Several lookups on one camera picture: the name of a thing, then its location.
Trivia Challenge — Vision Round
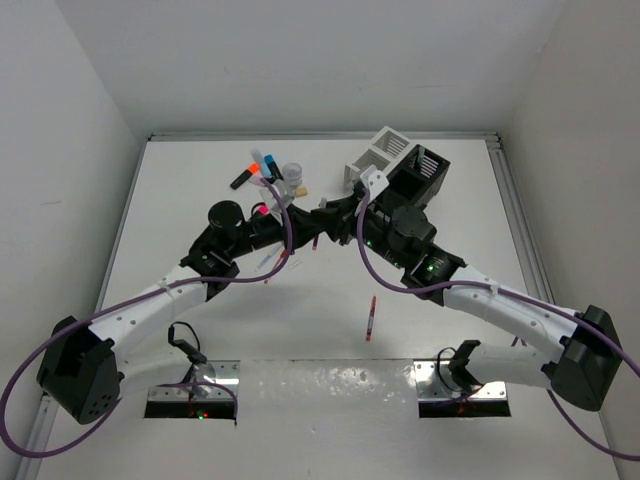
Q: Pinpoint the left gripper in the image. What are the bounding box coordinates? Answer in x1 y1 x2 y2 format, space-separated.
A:
226 202 324 259

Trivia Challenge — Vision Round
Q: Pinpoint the blue cap black highlighter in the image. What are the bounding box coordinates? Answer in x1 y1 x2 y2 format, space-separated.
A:
264 155 283 180

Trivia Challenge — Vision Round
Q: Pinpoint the white slotted container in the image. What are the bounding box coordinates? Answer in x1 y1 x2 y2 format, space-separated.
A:
343 126 413 191

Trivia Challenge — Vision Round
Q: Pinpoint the round translucent tape dispenser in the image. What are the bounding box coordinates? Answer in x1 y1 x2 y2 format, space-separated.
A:
281 162 302 188

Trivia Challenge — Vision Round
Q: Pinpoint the light blue highlighter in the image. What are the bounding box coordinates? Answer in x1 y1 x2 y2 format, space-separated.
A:
250 148 271 178

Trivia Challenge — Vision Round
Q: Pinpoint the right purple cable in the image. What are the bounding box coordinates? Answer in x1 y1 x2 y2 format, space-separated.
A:
357 192 640 461

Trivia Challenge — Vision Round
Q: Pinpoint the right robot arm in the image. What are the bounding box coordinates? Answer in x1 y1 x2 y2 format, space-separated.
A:
311 196 622 411

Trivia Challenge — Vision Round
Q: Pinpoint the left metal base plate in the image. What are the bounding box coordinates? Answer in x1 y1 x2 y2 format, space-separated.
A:
147 360 241 403

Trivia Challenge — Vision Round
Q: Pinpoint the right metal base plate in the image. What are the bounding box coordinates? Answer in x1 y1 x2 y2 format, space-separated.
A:
413 357 508 403

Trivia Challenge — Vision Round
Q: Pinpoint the metal base plate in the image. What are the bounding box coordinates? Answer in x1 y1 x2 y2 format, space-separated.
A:
147 360 241 403
413 357 508 403

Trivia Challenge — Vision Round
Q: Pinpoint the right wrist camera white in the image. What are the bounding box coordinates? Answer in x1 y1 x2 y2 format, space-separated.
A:
359 165 389 199

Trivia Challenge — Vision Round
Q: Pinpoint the black slotted container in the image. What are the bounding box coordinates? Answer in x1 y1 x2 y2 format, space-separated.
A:
383 145 451 210

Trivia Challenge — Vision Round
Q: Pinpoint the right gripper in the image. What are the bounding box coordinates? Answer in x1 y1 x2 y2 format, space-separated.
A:
312 191 408 269

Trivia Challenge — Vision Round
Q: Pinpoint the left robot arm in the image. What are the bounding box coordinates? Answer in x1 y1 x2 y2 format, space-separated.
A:
37 200 323 425

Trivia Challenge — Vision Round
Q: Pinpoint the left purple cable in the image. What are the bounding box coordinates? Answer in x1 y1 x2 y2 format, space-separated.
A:
0 178 294 459

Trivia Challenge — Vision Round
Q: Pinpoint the red slim pen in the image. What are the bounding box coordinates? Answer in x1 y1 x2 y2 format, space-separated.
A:
263 250 287 285

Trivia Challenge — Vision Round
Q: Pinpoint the blue gel pen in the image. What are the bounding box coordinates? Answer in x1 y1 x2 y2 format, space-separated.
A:
254 246 281 272

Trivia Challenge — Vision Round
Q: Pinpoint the purple cable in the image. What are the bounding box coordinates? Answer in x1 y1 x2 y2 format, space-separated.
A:
0 178 294 459
357 192 640 461

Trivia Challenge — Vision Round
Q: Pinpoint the orange cap black highlighter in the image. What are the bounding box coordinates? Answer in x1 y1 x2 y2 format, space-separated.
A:
230 163 260 190

